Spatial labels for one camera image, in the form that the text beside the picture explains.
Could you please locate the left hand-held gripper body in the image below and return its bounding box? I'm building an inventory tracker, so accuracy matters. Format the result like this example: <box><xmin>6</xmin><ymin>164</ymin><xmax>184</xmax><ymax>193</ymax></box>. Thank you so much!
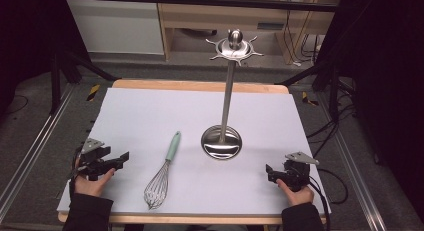
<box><xmin>75</xmin><ymin>137</ymin><xmax>113</xmax><ymax>182</ymax></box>

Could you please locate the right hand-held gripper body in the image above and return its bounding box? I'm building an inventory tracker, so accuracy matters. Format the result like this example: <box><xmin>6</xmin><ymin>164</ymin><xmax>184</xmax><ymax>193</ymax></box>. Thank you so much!
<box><xmin>281</xmin><ymin>151</ymin><xmax>320</xmax><ymax>193</ymax></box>

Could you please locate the whisk with green handle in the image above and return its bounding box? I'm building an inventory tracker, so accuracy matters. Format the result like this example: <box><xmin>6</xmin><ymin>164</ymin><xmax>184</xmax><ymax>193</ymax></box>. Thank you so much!
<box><xmin>143</xmin><ymin>130</ymin><xmax>182</xmax><ymax>211</ymax></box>

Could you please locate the steel utensil rack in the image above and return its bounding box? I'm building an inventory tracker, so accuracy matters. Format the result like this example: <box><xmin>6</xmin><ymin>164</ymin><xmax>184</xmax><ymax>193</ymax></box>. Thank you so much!
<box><xmin>200</xmin><ymin>28</ymin><xmax>265</xmax><ymax>161</ymax></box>

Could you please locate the person's right hand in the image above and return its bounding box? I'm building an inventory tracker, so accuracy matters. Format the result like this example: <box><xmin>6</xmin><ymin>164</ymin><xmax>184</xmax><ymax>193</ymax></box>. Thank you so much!
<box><xmin>275</xmin><ymin>178</ymin><xmax>315</xmax><ymax>208</ymax></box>

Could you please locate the person's left hand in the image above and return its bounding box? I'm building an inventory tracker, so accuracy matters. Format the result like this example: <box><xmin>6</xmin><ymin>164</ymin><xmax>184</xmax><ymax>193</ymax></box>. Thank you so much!
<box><xmin>73</xmin><ymin>156</ymin><xmax>116</xmax><ymax>198</ymax></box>

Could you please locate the yellow black tape strip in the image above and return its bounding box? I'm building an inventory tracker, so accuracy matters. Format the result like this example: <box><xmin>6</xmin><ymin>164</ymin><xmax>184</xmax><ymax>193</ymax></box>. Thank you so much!
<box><xmin>85</xmin><ymin>83</ymin><xmax>101</xmax><ymax>103</ymax></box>
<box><xmin>301</xmin><ymin>91</ymin><xmax>320</xmax><ymax>107</ymax></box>

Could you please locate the white table mat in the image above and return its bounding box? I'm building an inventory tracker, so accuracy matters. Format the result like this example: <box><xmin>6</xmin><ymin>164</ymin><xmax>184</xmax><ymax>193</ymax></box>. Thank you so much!
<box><xmin>56</xmin><ymin>87</ymin><xmax>332</xmax><ymax>216</ymax></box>

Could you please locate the black metal stand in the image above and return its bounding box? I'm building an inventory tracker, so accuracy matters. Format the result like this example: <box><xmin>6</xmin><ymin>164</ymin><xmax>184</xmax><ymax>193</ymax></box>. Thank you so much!
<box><xmin>273</xmin><ymin>55</ymin><xmax>343</xmax><ymax>123</ymax></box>
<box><xmin>49</xmin><ymin>47</ymin><xmax>120</xmax><ymax>116</ymax></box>

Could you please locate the wooden table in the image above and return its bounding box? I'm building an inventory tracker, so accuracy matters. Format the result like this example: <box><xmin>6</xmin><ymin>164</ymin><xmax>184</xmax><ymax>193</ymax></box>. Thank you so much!
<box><xmin>57</xmin><ymin>78</ymin><xmax>328</xmax><ymax>226</ymax></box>

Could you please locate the white cabinet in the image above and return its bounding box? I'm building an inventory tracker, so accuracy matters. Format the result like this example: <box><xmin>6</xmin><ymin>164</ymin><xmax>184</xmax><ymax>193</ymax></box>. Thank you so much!
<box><xmin>65</xmin><ymin>0</ymin><xmax>166</xmax><ymax>56</ymax></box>

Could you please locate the dark curtain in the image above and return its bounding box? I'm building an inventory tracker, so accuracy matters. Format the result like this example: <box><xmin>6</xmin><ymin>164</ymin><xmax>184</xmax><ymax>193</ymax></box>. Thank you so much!
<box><xmin>0</xmin><ymin>0</ymin><xmax>91</xmax><ymax>119</ymax></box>
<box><xmin>316</xmin><ymin>0</ymin><xmax>424</xmax><ymax>222</ymax></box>

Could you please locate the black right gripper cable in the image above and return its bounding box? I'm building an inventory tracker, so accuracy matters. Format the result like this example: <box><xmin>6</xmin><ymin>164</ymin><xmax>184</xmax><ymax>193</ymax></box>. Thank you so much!
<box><xmin>307</xmin><ymin>176</ymin><xmax>332</xmax><ymax>231</ymax></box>

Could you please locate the black floor cable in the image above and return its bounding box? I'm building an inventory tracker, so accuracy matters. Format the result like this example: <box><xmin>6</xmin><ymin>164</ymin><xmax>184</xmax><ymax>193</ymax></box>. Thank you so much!
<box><xmin>316</xmin><ymin>167</ymin><xmax>350</xmax><ymax>206</ymax></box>

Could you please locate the aluminium floor rail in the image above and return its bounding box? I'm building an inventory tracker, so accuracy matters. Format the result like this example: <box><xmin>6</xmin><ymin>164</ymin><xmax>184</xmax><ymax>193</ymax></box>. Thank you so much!
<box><xmin>0</xmin><ymin>82</ymin><xmax>77</xmax><ymax>225</ymax></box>
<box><xmin>316</xmin><ymin>90</ymin><xmax>389</xmax><ymax>231</ymax></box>

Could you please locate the bundle of black desk cables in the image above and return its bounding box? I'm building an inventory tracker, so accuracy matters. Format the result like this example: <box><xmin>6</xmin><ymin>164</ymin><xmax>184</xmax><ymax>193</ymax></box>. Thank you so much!
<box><xmin>282</xmin><ymin>9</ymin><xmax>323</xmax><ymax>67</ymax></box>

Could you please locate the black horizontal frame bar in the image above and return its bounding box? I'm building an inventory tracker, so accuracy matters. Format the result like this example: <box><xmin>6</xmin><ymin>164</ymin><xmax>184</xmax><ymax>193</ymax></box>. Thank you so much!
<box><xmin>61</xmin><ymin>0</ymin><xmax>338</xmax><ymax>13</ymax></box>

